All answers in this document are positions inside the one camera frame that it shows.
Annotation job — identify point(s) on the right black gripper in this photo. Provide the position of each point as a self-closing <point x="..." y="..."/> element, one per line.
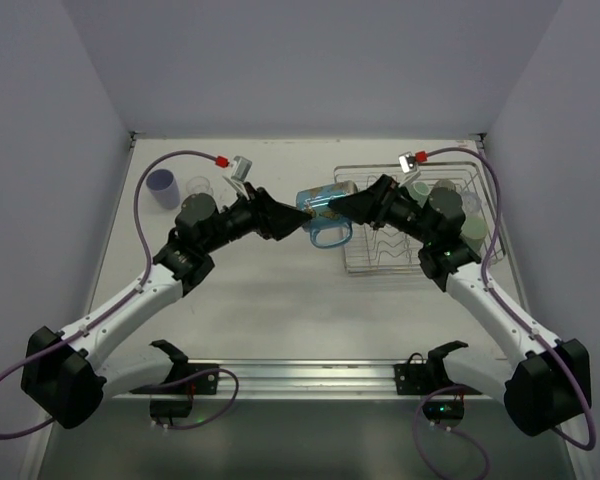
<point x="381" y="201"/>

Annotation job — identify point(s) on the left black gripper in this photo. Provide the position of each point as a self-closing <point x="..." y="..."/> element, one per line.
<point x="259" y="211"/>

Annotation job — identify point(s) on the blue cup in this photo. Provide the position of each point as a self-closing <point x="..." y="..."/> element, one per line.
<point x="315" y="202"/>

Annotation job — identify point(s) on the clear plastic cup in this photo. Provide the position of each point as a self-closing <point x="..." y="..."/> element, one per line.
<point x="471" y="202"/>
<point x="199" y="185"/>

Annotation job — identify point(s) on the large green cup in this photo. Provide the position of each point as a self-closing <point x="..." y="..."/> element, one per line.
<point x="474" y="232"/>

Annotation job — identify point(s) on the purple plastic cup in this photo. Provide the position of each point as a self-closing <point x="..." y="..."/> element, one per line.
<point x="163" y="187"/>

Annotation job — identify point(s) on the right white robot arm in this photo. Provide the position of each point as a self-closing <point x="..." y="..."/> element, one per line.
<point x="544" y="381"/>

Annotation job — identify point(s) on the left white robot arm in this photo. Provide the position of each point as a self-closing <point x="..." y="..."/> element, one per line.
<point x="65" y="373"/>

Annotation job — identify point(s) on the small mint green cup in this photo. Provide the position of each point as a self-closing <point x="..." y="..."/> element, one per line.
<point x="419" y="191"/>

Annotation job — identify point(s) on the beige cup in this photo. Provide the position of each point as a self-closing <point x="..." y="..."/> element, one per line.
<point x="446" y="184"/>

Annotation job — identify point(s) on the right black controller box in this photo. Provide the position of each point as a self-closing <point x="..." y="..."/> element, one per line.
<point x="445" y="413"/>

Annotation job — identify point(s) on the black controller box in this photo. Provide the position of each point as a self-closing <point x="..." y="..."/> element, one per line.
<point x="167" y="411"/>
<point x="445" y="413"/>

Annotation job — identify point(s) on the left black controller box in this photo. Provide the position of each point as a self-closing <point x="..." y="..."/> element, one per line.
<point x="167" y="411"/>

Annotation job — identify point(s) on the metal wire dish rack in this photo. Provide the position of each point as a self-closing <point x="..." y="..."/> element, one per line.
<point x="388" y="251"/>

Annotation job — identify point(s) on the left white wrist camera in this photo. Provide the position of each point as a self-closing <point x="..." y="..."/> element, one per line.
<point x="239" y="168"/>

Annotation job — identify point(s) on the aluminium mounting rail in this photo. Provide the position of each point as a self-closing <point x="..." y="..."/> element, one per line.
<point x="260" y="379"/>

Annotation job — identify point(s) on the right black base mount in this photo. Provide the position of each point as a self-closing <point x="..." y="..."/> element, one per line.
<point x="422" y="375"/>

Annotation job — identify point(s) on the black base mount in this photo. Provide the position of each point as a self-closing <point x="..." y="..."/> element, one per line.
<point x="422" y="375"/>
<point x="204" y="384"/>

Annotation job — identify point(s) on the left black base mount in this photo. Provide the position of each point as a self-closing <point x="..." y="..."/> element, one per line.
<point x="204" y="384"/>

